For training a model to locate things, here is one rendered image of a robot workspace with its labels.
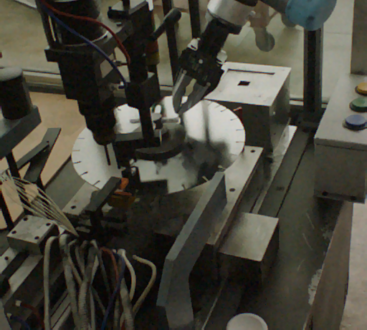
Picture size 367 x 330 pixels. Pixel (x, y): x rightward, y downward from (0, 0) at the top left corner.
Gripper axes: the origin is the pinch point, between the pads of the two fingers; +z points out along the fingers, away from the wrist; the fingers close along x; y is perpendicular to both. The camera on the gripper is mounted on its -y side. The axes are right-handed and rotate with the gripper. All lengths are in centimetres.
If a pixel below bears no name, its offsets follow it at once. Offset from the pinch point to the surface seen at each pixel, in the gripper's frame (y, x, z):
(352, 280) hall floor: -67, 77, 55
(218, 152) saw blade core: 9.5, 10.3, 0.4
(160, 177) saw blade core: 16.8, 3.0, 6.3
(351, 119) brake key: -9.2, 31.6, -11.2
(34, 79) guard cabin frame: -54, -45, 37
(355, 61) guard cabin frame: -30.6, 30.4, -17.5
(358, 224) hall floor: -95, 78, 49
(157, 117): 7.3, -2.6, 0.9
